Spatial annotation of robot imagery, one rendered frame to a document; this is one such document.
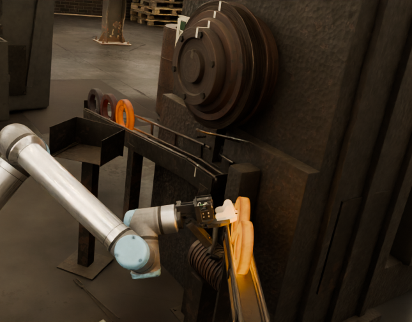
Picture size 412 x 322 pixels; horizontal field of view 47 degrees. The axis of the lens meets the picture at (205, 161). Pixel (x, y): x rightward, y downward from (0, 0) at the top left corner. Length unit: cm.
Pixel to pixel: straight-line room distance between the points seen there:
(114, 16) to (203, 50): 713
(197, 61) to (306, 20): 40
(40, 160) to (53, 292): 96
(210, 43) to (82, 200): 68
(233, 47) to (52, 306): 136
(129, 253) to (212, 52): 74
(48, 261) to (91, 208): 116
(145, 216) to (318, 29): 82
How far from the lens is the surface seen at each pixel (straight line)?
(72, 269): 247
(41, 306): 228
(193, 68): 174
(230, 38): 168
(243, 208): 147
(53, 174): 148
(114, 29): 885
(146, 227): 150
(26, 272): 248
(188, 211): 150
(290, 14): 173
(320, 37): 163
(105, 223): 139
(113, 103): 261
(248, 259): 134
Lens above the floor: 145
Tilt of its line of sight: 22 degrees down
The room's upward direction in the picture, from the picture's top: 8 degrees clockwise
